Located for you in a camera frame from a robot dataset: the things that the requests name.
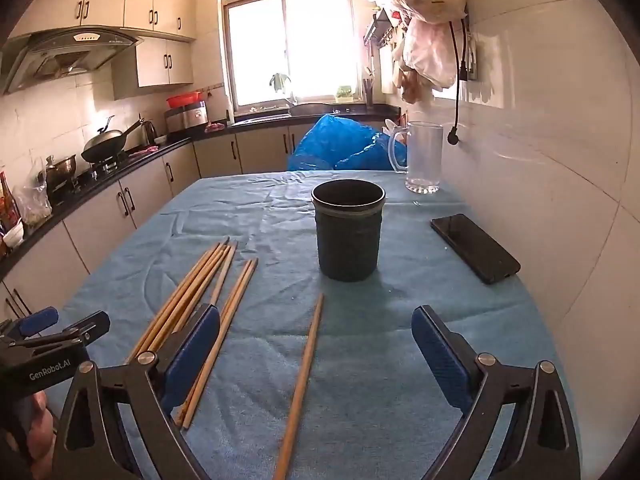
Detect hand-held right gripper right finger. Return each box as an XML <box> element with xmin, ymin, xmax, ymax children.
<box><xmin>411</xmin><ymin>304</ymin><xmax>583</xmax><ymax>480</ymax></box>

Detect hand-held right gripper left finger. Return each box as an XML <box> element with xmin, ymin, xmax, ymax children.
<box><xmin>52</xmin><ymin>303</ymin><xmax>221</xmax><ymax>480</ymax></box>

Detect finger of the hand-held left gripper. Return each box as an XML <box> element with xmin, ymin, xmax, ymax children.
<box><xmin>10</xmin><ymin>310</ymin><xmax>111</xmax><ymax>352</ymax></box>
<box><xmin>10</xmin><ymin>306</ymin><xmax>59</xmax><ymax>338</ymax></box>

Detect bunch of wooden chopsticks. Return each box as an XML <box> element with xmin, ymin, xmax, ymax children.
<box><xmin>125</xmin><ymin>236</ymin><xmax>259</xmax><ymax>430</ymax></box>

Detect slender wooden chopstick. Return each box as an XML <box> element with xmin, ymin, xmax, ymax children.
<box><xmin>273</xmin><ymin>293</ymin><xmax>325</xmax><ymax>480</ymax></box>

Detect black utensil holder cup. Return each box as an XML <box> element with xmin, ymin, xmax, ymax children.
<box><xmin>311</xmin><ymin>178</ymin><xmax>387</xmax><ymax>282</ymax></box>

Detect person's left hand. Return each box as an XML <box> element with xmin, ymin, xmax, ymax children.
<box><xmin>24</xmin><ymin>389</ymin><xmax>62</xmax><ymax>477</ymax></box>

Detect blue tablecloth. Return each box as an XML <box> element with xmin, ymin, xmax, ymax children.
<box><xmin>44</xmin><ymin>169</ymin><xmax>582</xmax><ymax>480</ymax></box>

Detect white bowl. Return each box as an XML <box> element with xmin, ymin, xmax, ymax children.
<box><xmin>2</xmin><ymin>222</ymin><xmax>25</xmax><ymax>249</ymax></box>

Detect black smartphone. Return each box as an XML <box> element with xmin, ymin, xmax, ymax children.
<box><xmin>430</xmin><ymin>213</ymin><xmax>522</xmax><ymax>285</ymax></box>

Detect clear bag of food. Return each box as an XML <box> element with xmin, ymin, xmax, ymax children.
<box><xmin>14</xmin><ymin>184</ymin><xmax>54</xmax><ymax>227</ymax></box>

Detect dark sauce bottle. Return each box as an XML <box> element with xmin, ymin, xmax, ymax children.
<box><xmin>0</xmin><ymin>170</ymin><xmax>22</xmax><ymax>235</ymax></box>

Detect steel cooking pot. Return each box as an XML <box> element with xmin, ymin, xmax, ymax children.
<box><xmin>37</xmin><ymin>154</ymin><xmax>78</xmax><ymax>187</ymax></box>

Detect gas stove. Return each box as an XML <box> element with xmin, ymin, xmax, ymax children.
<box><xmin>49</xmin><ymin>152</ymin><xmax>132</xmax><ymax>197</ymax></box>

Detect black wok with lid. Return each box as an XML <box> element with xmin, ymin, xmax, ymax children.
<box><xmin>80</xmin><ymin>116</ymin><xmax>146</xmax><ymax>164</ymax></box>

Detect black kitchen countertop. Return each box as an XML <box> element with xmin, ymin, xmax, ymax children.
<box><xmin>0</xmin><ymin>104</ymin><xmax>402</xmax><ymax>281</ymax></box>

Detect clear glass mug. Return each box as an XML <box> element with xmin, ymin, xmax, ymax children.
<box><xmin>388</xmin><ymin>121</ymin><xmax>445</xmax><ymax>195</ymax></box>

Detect cream lower kitchen cabinets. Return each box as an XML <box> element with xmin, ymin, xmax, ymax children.
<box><xmin>0</xmin><ymin>124</ymin><xmax>401</xmax><ymax>321</ymax></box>

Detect blue plastic bag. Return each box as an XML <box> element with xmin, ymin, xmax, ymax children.
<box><xmin>287</xmin><ymin>113</ymin><xmax>409</xmax><ymax>172</ymax></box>

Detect steel countertop appliance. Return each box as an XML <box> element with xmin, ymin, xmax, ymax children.
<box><xmin>164</xmin><ymin>101</ymin><xmax>209</xmax><ymax>134</ymax></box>

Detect red plastic basin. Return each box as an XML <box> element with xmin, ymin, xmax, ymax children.
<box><xmin>165</xmin><ymin>90</ymin><xmax>205</xmax><ymax>110</ymax></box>

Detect range hood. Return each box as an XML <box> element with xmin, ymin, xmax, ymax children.
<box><xmin>0</xmin><ymin>26</ymin><xmax>144</xmax><ymax>96</ymax></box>

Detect dark pan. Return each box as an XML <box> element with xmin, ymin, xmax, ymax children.
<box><xmin>287</xmin><ymin>102</ymin><xmax>332</xmax><ymax>117</ymax></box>

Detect faucet with green cloth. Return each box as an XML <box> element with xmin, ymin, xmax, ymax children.
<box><xmin>269</xmin><ymin>72</ymin><xmax>293</xmax><ymax>107</ymax></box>

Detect pale pink plastic bag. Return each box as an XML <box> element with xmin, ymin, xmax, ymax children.
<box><xmin>391</xmin><ymin>14</ymin><xmax>459</xmax><ymax>107</ymax></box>

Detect kitchen window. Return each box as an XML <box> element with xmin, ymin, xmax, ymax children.
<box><xmin>219</xmin><ymin>0</ymin><xmax>369</xmax><ymax>112</ymax></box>

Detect black power cable with plug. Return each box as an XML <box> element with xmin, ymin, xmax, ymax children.
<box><xmin>446</xmin><ymin>19</ymin><xmax>474</xmax><ymax>147</ymax></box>

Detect small cream wall cabinet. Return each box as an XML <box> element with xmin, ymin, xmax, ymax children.
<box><xmin>112</xmin><ymin>36</ymin><xmax>195</xmax><ymax>101</ymax></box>

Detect wall utensil rack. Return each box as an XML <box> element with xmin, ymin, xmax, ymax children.
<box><xmin>362</xmin><ymin>7</ymin><xmax>402</xmax><ymax>107</ymax></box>

